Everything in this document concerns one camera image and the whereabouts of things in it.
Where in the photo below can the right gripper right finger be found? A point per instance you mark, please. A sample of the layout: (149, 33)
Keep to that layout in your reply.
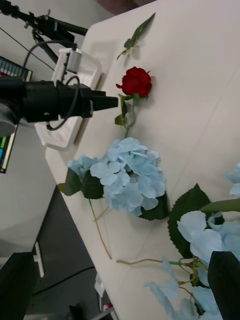
(226, 287)

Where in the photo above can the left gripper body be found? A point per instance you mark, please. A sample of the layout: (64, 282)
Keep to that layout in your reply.
(67, 102)

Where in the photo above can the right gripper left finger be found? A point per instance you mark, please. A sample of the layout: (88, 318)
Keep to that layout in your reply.
(15, 287)

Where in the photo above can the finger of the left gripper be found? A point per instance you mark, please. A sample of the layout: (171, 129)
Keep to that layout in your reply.
(98, 93)
(105, 103)

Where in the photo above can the pale blue flower two heads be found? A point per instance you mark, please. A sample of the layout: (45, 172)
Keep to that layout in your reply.
(130, 180)

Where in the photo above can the pale blue flower green stem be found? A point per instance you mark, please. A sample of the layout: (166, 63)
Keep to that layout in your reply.
(197, 232)
(235, 177)

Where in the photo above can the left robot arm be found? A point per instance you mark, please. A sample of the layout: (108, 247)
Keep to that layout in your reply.
(40, 100)

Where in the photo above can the shallow white box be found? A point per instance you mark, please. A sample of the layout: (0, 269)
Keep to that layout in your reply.
(62, 135)

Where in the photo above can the red rose green stem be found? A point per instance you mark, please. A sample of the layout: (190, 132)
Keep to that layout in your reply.
(136, 81)

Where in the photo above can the shelf with coloured goods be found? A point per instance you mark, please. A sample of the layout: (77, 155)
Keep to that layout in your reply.
(12, 68)

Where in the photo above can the green leaf twig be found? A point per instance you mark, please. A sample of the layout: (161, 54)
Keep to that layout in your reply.
(140, 31)

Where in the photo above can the screen with coloured display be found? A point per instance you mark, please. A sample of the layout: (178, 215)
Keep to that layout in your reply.
(5, 150)

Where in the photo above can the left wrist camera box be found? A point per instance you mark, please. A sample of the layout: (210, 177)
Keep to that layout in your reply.
(75, 61)

